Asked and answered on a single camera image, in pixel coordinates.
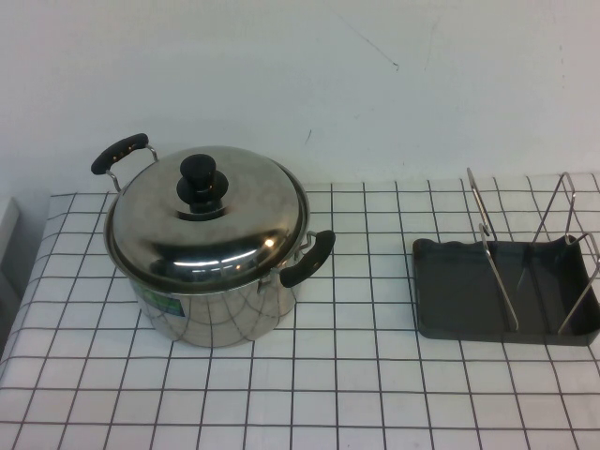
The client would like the steel pot lid black knob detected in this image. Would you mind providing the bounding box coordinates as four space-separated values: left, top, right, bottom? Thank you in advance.
103 144 311 288

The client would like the stainless steel cooking pot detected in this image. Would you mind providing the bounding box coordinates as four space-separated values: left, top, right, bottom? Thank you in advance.
90 132 337 349

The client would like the black plastic rack tray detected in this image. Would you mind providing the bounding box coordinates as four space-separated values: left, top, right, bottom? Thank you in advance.
411 236 600 347

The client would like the white black-grid tablecloth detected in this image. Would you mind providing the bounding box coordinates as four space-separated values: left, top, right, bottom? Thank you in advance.
0 180 600 450

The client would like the steel wire lid rack frame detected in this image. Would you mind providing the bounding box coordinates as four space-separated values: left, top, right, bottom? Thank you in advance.
466 167 600 332

